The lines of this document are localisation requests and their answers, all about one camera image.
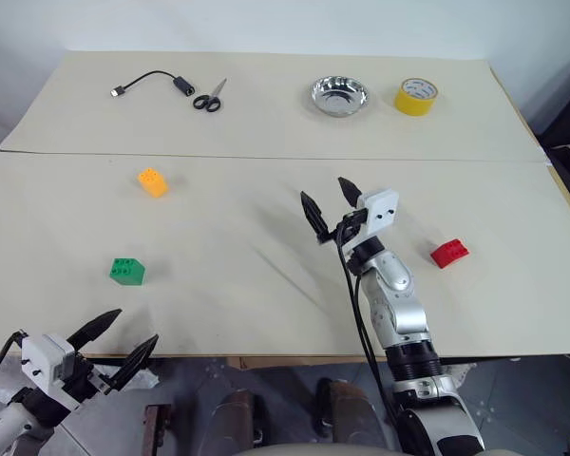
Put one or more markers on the yellow toy brick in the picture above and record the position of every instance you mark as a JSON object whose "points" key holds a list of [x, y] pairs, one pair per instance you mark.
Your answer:
{"points": [[154, 185]]}

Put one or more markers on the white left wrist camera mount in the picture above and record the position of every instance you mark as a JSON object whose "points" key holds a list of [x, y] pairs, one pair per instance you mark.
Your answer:
{"points": [[43, 361]]}

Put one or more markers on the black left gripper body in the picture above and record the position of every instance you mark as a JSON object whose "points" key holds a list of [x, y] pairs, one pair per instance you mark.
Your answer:
{"points": [[88, 377]]}

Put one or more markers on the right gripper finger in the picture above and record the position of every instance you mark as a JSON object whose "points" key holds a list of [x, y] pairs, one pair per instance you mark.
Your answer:
{"points": [[316, 214], [350, 192]]}

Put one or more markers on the yellow tape roll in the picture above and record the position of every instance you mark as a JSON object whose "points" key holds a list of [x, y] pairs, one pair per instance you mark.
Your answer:
{"points": [[411, 105]]}

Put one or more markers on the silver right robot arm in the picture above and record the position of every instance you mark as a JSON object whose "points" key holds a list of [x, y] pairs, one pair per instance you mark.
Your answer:
{"points": [[404, 313]]}

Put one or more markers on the rusty metal bar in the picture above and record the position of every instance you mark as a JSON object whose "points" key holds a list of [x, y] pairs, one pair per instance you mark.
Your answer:
{"points": [[157, 430]]}

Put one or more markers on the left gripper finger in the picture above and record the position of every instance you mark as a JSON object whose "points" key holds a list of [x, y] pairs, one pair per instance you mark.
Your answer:
{"points": [[135, 363], [95, 328]]}

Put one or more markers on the dark brown rounded shape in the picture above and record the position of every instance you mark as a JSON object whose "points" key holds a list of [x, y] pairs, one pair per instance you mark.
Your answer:
{"points": [[349, 413], [237, 420]]}

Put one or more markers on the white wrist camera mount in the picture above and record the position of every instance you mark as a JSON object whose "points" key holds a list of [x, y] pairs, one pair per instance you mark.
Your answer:
{"points": [[43, 361], [379, 214]]}

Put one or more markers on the red toy brick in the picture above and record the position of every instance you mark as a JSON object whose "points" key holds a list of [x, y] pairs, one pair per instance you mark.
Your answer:
{"points": [[449, 254]]}

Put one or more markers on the shiny metal bowl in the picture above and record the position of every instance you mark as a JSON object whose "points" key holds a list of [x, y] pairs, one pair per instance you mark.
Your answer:
{"points": [[338, 97]]}

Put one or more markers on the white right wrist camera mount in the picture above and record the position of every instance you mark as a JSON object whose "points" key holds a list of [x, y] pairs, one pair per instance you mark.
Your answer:
{"points": [[379, 214]]}

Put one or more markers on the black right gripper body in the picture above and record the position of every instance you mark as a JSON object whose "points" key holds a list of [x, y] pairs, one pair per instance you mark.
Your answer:
{"points": [[356, 217]]}

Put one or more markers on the green toy brick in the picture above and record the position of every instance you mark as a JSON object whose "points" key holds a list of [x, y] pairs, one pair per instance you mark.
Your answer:
{"points": [[126, 273]]}

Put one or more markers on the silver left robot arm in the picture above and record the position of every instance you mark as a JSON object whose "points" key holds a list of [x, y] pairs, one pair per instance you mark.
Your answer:
{"points": [[7, 425]]}

